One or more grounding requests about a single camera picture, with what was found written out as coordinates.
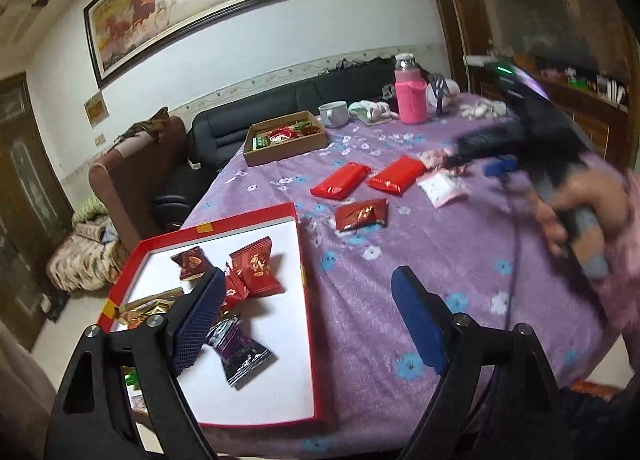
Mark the beige patterned blanket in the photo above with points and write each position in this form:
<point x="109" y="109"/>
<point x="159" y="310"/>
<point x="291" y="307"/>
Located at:
<point x="85" y="250"/>

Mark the black leather sofa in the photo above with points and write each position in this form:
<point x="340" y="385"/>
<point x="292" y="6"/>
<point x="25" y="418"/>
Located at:
<point x="260" y="104"/>

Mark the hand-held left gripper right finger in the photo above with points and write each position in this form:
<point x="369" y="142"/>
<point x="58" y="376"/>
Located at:
<point x="417" y="320"/>

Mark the white pink snack packet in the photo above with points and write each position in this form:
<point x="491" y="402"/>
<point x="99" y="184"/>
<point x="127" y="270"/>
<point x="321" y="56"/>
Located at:
<point x="442" y="188"/>

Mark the person's right forearm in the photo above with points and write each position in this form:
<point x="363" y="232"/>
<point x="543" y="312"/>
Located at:
<point x="625" y="280"/>

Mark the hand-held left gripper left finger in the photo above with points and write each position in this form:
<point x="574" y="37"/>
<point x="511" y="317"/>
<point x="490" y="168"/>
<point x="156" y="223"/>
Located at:
<point x="197" y="320"/>

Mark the maroon snack packet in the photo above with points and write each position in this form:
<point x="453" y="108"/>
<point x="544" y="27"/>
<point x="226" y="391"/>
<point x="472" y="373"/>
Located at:
<point x="192" y="262"/>

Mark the long red snack packet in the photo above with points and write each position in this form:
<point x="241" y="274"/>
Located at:
<point x="340" y="179"/>
<point x="397" y="174"/>

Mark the purple snack packet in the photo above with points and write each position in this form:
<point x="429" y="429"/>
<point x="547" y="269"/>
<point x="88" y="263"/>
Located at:
<point x="240" y="347"/>

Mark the red box tray white inside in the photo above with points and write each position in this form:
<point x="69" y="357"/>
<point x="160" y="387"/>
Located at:
<point x="280" y="300"/>

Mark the dark red gold snack packet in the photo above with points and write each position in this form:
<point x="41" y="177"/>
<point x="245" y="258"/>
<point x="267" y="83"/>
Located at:
<point x="361" y="215"/>

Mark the small red snack packet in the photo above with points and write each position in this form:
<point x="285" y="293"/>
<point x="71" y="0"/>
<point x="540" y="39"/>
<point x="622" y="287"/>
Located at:
<point x="235" y="290"/>

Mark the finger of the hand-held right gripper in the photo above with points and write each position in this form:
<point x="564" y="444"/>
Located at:
<point x="480" y="144"/>

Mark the white green plastic bag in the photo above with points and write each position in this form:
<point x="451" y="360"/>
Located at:
<point x="370" y="112"/>

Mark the small yellow wall sign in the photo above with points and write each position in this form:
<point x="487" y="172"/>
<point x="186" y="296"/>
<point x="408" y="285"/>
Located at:
<point x="96" y="108"/>

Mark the brown cloth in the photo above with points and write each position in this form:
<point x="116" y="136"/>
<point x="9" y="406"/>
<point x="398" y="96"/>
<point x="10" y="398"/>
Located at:
<point x="150" y="123"/>

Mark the wall socket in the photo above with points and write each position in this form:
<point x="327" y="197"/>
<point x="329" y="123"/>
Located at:
<point x="100" y="140"/>

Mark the white crumpled tissues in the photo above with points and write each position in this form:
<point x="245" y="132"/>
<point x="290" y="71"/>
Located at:
<point x="482" y="110"/>

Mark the small pink snack packet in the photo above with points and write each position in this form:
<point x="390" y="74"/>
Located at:
<point x="431" y="157"/>

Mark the brown cardboard box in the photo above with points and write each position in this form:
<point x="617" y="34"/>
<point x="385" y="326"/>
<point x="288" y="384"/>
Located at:
<point x="285" y="150"/>

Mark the purple floral tablecloth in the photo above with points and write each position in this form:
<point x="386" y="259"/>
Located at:
<point x="380" y="260"/>

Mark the dark wooden door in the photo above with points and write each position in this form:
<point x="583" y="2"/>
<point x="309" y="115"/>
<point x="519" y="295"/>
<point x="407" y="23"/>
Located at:
<point x="25" y="190"/>

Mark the group of small wrapped sweets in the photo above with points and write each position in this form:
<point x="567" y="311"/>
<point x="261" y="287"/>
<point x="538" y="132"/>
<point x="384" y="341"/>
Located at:
<point x="280" y="135"/>

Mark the bottle with pink knitted sleeve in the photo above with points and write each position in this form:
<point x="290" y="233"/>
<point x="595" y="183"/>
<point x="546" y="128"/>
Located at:
<point x="411" y="99"/>

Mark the wooden wall cabinet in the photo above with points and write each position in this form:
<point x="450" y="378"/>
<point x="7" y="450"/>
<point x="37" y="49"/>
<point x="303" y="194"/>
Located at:
<point x="550" y="14"/>

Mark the white cup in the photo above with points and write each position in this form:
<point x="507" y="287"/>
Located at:
<point x="334" y="114"/>

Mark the brown armchair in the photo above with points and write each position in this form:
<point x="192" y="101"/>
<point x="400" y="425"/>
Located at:
<point x="135" y="174"/>

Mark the person's right hand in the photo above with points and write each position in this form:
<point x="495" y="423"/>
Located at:
<point x="600" y="195"/>

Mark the red gold print snack packet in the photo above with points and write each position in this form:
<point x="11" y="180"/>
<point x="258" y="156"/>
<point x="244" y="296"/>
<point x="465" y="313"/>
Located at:
<point x="256" y="267"/>

